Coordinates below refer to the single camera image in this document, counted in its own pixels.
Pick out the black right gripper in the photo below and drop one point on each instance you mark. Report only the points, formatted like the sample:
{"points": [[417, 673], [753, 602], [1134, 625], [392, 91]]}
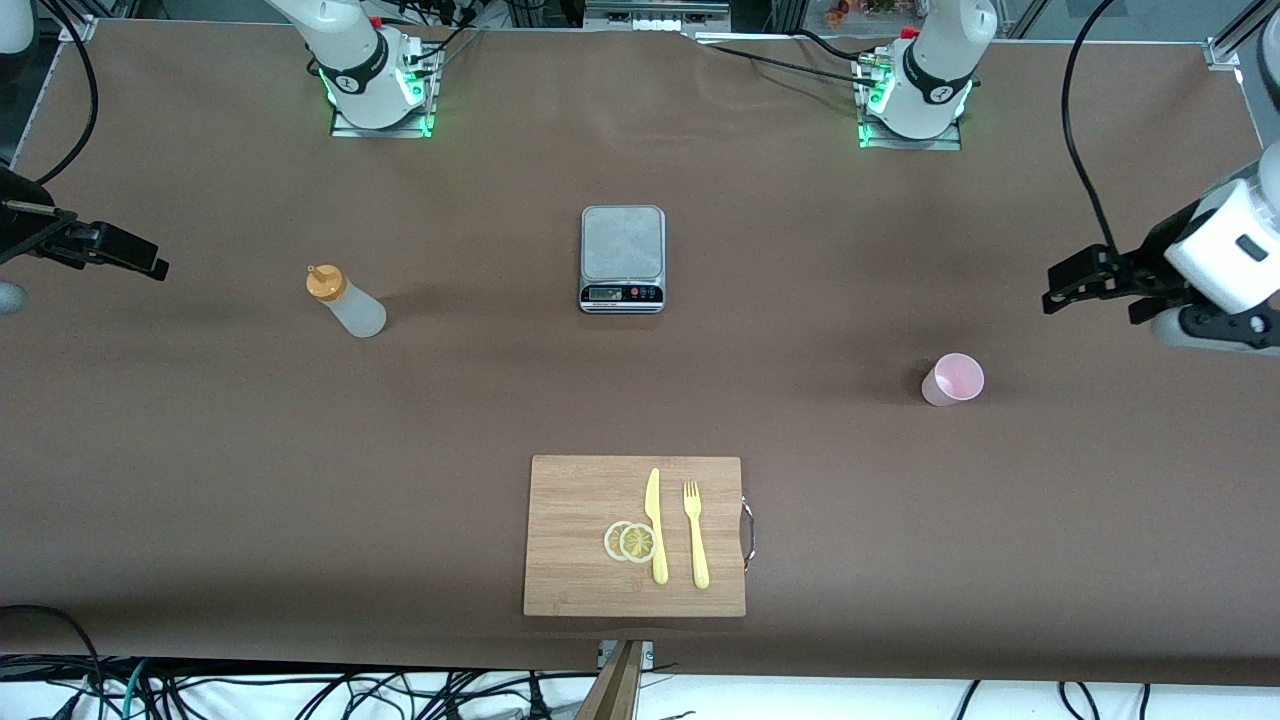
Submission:
{"points": [[22, 232]]}

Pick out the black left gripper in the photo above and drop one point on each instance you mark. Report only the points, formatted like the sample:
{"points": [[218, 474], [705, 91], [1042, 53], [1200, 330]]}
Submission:
{"points": [[1152, 262]]}

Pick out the pink plastic cup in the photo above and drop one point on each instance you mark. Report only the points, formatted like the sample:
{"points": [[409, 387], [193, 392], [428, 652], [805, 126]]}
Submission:
{"points": [[955, 380]]}

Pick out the translucent sauce bottle orange cap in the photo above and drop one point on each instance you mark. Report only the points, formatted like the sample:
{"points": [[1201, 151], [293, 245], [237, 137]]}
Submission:
{"points": [[350, 305]]}

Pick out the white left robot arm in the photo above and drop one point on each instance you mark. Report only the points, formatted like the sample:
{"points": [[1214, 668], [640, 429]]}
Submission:
{"points": [[935, 70]]}

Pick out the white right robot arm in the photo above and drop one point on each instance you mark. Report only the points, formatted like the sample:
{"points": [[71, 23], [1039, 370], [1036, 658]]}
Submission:
{"points": [[350, 60]]}

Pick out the brown table cover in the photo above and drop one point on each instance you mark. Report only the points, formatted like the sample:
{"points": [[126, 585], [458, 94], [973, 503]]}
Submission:
{"points": [[300, 500]]}

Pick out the silver digital kitchen scale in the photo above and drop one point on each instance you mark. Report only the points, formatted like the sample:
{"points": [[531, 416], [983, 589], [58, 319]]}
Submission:
{"points": [[622, 245]]}

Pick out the yellow plastic fork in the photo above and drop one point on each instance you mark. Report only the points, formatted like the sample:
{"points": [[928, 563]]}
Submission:
{"points": [[697, 540]]}

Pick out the white power strip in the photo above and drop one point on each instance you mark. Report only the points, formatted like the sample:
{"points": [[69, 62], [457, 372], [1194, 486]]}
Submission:
{"points": [[655, 22]]}

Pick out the yellow plastic knife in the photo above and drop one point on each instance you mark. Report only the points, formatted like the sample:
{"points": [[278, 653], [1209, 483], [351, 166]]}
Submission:
{"points": [[656, 530]]}

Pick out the bamboo cutting board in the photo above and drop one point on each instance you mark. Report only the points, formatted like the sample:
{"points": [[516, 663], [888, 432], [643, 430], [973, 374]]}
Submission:
{"points": [[580, 500]]}

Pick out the lemon slice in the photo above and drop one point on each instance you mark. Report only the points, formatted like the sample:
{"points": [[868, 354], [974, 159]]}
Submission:
{"points": [[638, 543]]}

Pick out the wooden bar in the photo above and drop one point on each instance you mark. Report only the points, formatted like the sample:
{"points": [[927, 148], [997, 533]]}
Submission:
{"points": [[615, 690]]}

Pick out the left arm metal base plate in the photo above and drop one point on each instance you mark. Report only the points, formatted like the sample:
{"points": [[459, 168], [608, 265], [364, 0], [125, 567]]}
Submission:
{"points": [[910, 143]]}

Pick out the aluminium frame corner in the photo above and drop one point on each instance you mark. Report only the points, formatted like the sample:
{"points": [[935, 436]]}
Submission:
{"points": [[78, 28]]}

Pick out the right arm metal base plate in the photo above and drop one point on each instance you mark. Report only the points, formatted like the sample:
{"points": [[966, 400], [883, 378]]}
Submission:
{"points": [[385, 130]]}

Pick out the aluminium frame profile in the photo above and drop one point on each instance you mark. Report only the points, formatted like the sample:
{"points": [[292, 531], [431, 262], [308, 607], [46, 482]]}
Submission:
{"points": [[1240, 30]]}

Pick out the metal table bracket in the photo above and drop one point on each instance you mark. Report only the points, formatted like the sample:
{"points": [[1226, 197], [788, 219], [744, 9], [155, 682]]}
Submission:
{"points": [[648, 652]]}

